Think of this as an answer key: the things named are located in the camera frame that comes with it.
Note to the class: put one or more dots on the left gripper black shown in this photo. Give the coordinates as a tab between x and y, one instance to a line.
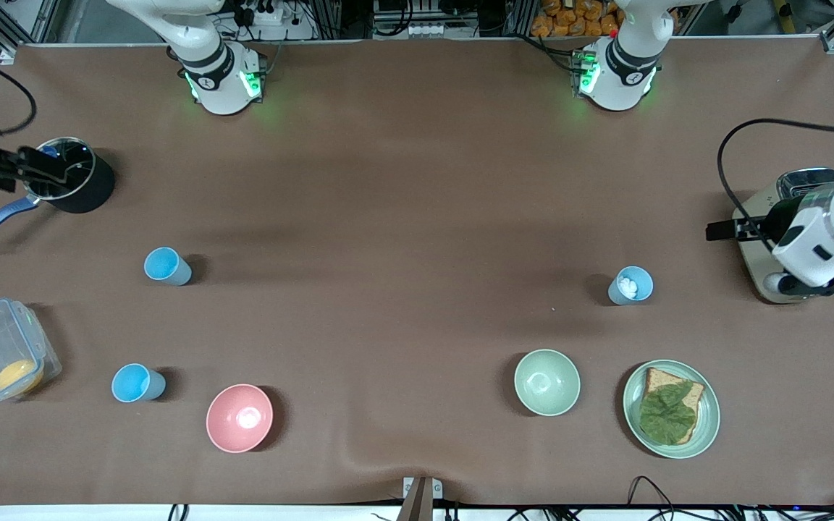
776	221

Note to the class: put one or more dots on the blue cup with white filling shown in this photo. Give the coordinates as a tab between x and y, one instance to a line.
646	278

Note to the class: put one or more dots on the blue plastic cup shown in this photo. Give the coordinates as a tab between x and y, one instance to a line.
133	382
163	264

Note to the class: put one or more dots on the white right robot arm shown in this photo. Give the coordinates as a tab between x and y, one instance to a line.
218	72

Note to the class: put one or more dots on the small blue round object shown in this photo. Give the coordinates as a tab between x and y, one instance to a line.
50	152

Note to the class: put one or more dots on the beige chrome toaster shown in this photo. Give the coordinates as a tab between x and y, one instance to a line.
751	250

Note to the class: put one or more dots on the white crumpled filling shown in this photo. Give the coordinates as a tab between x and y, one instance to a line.
627	285

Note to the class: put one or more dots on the brown bread slice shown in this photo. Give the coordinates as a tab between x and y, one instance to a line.
659	378

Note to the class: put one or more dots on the pale green plate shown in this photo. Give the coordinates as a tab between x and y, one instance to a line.
710	414

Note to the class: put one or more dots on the green lettuce leaf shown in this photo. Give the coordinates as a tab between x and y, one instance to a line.
667	416

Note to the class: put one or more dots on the orange round food piece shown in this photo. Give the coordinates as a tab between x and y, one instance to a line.
15	375

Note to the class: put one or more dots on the pale green bowl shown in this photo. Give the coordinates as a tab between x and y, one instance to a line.
547	382

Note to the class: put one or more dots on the orange snack bags pile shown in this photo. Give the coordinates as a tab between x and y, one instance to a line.
576	18

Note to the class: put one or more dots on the power strip with black plugs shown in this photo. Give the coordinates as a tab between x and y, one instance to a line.
265	13

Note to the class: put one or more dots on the large table cover mat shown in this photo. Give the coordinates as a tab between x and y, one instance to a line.
417	181

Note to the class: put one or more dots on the pink bowl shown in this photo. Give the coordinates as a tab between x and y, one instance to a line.
239	418

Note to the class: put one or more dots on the white power strip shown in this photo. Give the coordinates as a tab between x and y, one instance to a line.
424	30

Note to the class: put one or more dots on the metal table edge bracket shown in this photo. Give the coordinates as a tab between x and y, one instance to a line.
420	499

